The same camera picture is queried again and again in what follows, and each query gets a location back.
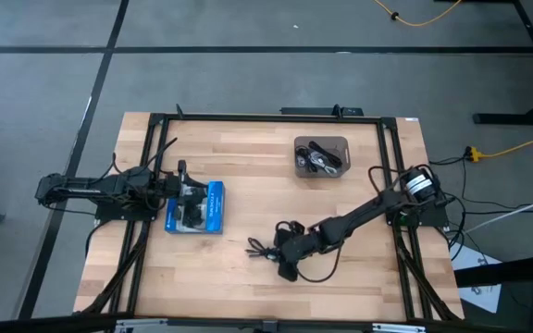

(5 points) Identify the black floor beam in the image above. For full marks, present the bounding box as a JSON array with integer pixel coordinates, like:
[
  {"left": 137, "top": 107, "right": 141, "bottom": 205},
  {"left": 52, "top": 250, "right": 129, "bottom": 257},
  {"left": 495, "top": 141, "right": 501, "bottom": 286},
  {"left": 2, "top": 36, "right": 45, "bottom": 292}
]
[{"left": 453, "top": 253, "right": 533, "bottom": 288}]

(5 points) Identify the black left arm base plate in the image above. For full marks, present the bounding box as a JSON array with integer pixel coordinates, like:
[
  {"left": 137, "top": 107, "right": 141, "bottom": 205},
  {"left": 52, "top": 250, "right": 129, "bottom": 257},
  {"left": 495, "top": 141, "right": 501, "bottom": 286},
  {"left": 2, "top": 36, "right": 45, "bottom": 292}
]
[{"left": 93, "top": 203, "right": 159, "bottom": 222}]

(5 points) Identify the black bar behind table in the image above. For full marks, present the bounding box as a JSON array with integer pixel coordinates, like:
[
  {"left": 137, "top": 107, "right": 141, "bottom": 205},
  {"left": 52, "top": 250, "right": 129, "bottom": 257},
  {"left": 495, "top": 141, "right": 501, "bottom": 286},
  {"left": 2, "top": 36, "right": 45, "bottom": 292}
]
[{"left": 279, "top": 105, "right": 365, "bottom": 117}]

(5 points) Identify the black neighbouring table frame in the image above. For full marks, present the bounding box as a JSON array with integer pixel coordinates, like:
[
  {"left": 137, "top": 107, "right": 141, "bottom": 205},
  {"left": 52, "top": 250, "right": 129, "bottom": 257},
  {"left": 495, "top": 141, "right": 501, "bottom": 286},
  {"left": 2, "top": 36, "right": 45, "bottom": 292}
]
[{"left": 432, "top": 0, "right": 533, "bottom": 127}]

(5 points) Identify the clear plastic bin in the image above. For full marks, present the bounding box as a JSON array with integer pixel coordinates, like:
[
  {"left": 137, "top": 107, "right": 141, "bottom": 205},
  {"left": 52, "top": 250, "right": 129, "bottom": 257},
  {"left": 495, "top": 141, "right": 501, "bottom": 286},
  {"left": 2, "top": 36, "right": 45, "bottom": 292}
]
[{"left": 293, "top": 135, "right": 352, "bottom": 179}]

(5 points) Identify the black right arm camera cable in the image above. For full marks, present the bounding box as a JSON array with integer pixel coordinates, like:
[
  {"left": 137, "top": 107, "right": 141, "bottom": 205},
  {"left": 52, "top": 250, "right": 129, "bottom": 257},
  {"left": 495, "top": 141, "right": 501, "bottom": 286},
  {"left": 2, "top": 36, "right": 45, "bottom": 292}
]
[{"left": 293, "top": 243, "right": 343, "bottom": 284}]

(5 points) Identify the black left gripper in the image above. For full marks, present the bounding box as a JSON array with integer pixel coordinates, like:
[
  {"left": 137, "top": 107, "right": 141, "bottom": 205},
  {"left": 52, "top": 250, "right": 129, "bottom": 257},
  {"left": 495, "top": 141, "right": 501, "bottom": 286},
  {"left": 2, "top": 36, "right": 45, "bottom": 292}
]
[{"left": 168, "top": 178, "right": 210, "bottom": 230}]

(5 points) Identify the white floor cable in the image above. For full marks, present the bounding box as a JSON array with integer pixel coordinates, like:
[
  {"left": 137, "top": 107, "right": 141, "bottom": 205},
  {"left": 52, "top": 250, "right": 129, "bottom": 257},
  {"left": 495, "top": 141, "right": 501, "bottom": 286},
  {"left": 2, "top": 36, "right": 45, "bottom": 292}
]
[{"left": 463, "top": 189, "right": 533, "bottom": 235}]

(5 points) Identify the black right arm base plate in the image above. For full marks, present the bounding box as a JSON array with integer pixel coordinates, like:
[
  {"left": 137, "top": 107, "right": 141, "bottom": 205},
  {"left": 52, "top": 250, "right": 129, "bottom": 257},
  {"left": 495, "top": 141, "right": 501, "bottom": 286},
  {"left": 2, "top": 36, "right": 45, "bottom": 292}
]
[{"left": 384, "top": 203, "right": 451, "bottom": 228}]

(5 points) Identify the blue retail box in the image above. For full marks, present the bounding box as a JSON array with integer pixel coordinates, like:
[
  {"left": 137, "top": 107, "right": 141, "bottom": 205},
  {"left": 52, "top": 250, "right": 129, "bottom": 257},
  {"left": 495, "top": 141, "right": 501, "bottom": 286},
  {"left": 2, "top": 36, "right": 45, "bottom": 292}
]
[{"left": 163, "top": 180, "right": 227, "bottom": 235}]

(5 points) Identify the silver rig bracket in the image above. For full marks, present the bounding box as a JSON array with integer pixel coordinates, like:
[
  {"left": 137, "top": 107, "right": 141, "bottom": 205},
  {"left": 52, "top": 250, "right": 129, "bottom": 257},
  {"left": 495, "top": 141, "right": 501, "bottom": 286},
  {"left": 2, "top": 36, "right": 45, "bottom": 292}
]
[
  {"left": 371, "top": 322, "right": 428, "bottom": 333},
  {"left": 114, "top": 317, "right": 168, "bottom": 333}
]

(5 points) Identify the black aluminium table frame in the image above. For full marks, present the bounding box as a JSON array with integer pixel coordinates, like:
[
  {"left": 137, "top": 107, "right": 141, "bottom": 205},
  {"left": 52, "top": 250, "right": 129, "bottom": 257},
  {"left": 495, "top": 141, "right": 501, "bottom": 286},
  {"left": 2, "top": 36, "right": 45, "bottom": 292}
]
[{"left": 81, "top": 104, "right": 465, "bottom": 323}]

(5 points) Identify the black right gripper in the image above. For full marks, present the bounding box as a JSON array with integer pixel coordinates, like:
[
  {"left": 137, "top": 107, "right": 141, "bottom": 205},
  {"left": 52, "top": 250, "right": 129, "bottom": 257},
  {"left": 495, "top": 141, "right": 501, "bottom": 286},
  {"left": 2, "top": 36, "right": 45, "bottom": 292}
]
[{"left": 260, "top": 220, "right": 323, "bottom": 265}]

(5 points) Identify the white paper sheet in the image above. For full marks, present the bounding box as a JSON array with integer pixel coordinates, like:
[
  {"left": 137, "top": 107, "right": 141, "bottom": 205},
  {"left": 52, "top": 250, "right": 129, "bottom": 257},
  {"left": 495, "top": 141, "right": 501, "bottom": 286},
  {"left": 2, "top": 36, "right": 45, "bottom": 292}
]
[{"left": 449, "top": 242, "right": 503, "bottom": 315}]

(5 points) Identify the black overhead rig beam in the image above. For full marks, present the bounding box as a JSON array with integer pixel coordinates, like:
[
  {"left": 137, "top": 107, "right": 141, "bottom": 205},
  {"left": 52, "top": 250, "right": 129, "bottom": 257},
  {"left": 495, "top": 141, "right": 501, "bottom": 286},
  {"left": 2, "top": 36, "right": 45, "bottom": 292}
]
[{"left": 0, "top": 312, "right": 533, "bottom": 333}]

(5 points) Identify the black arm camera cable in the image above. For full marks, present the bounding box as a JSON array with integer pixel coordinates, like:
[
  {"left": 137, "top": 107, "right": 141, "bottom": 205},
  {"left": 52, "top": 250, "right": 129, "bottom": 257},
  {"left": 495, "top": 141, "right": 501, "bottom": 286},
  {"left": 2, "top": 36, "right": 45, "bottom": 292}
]
[
  {"left": 108, "top": 137, "right": 179, "bottom": 179},
  {"left": 293, "top": 243, "right": 343, "bottom": 284}
]

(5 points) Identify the yellow extension cord with clip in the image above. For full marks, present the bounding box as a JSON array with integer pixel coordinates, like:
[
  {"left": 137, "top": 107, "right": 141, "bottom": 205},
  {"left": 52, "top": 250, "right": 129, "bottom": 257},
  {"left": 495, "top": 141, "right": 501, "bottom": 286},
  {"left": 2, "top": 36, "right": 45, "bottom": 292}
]
[{"left": 372, "top": 0, "right": 463, "bottom": 28}]

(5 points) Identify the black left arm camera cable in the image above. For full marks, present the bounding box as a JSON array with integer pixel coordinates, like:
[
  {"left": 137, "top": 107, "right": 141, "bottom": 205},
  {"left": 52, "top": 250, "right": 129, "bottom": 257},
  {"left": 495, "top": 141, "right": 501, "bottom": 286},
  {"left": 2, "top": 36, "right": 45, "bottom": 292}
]
[{"left": 108, "top": 137, "right": 179, "bottom": 179}]

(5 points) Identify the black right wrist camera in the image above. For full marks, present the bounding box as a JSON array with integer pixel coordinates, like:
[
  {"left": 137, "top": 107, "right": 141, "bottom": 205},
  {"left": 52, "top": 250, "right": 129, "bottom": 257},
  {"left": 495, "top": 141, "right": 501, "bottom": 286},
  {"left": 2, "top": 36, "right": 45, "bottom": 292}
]
[{"left": 277, "top": 261, "right": 300, "bottom": 283}]

